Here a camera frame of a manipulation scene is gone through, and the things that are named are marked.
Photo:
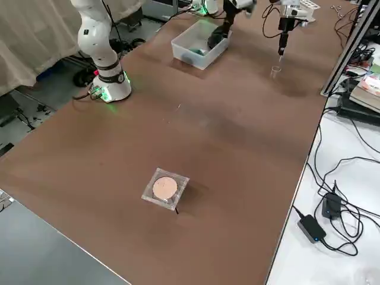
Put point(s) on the beige curtain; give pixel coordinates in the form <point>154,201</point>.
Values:
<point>29,35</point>

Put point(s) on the green cloth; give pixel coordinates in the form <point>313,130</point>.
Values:
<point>198,52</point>

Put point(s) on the glass test tube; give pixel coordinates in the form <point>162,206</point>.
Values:
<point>281,59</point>

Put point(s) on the aluminium frame post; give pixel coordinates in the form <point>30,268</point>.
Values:
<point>347,50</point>

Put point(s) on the metal crucible tongs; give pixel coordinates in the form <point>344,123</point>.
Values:
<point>335,8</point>

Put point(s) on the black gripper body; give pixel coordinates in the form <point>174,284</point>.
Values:
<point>230,13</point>
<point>285,26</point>

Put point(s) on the black flat device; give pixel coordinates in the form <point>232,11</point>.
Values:
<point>356,111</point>

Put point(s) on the glass beaker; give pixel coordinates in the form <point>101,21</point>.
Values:
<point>276,73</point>

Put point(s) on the white test tube rack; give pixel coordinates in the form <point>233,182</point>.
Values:
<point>308,9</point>

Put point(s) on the grey equipment case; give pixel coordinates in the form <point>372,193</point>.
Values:
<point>160,9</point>

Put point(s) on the stack of books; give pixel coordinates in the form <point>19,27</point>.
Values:
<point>368,89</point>

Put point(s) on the black power adapter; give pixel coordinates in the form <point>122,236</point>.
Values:
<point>331,205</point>
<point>311,228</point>

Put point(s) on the dark grey cloth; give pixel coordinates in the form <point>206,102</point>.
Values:
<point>216,40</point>

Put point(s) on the translucent plastic box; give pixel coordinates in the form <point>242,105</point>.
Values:
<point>213,56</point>

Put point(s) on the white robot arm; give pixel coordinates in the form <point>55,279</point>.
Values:
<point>98,50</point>
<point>289,7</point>

